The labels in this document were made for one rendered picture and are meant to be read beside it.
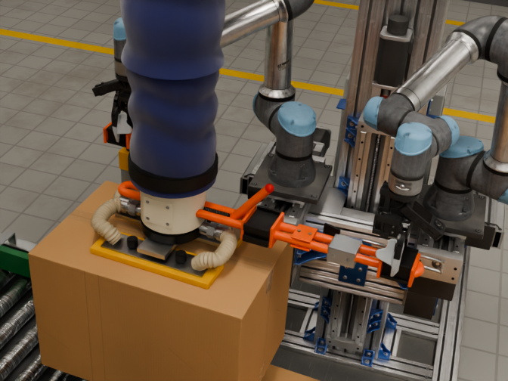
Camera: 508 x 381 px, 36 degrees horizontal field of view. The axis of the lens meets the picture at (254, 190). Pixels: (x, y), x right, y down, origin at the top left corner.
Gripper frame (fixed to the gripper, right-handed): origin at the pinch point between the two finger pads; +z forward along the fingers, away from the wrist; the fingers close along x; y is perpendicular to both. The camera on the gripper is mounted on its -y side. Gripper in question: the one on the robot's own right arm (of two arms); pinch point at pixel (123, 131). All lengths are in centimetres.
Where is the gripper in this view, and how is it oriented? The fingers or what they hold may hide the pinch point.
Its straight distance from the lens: 236.2
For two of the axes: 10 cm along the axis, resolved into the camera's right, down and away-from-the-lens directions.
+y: 9.2, 2.6, -2.8
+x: 3.8, -4.9, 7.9
